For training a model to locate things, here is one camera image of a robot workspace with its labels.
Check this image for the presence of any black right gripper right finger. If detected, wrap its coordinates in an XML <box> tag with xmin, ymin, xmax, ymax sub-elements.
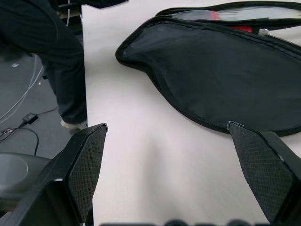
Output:
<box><xmin>227</xmin><ymin>121</ymin><xmax>301</xmax><ymax>226</ymax></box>

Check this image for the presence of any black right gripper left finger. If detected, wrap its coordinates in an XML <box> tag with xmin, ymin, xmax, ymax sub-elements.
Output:
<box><xmin>9</xmin><ymin>122</ymin><xmax>109</xmax><ymax>226</ymax></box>

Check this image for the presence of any black red paddle case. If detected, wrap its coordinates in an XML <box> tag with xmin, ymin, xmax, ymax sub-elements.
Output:
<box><xmin>114</xmin><ymin>0</ymin><xmax>301</xmax><ymax>137</ymax></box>

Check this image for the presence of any grey rounded robot body part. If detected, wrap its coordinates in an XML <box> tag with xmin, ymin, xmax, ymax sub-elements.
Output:
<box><xmin>0</xmin><ymin>152</ymin><xmax>53</xmax><ymax>195</ymax></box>

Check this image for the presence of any black power adapter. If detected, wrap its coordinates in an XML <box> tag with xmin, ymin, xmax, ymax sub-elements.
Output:
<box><xmin>22</xmin><ymin>113</ymin><xmax>39</xmax><ymax>124</ymax></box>

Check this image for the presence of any person in black clothes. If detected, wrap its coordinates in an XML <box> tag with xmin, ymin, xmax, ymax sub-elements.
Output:
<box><xmin>0</xmin><ymin>0</ymin><xmax>89</xmax><ymax>130</ymax></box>

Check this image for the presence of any black floor cable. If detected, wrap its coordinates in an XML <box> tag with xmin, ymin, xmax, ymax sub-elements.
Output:
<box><xmin>0</xmin><ymin>127</ymin><xmax>40</xmax><ymax>155</ymax></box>

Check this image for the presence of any white floor cable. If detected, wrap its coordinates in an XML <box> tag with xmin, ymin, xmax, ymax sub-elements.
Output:
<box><xmin>0</xmin><ymin>56</ymin><xmax>46</xmax><ymax>123</ymax></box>

